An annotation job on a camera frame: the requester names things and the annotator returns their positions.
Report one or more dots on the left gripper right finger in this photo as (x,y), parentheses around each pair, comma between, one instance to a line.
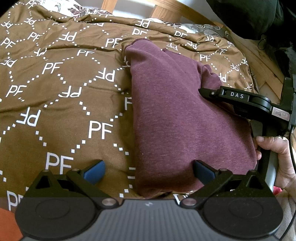
(214,181)

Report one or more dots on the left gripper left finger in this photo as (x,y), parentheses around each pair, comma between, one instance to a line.
(84,181)

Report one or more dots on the maroon knit garment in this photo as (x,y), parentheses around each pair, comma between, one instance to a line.
(174,125)

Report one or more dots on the person's right hand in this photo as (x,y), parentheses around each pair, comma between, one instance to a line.
(285,177)

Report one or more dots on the wooden bed headboard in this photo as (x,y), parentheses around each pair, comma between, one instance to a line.
(268,75)

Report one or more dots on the brown PF patterned duvet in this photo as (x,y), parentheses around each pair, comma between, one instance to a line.
(66,92)

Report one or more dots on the orange cloth at corner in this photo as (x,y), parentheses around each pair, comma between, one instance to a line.
(9,230)

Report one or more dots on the grey floral pillow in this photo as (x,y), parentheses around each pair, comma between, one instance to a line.
(206,29)

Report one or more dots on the white floral pillow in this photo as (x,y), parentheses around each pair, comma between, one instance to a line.
(70,8)

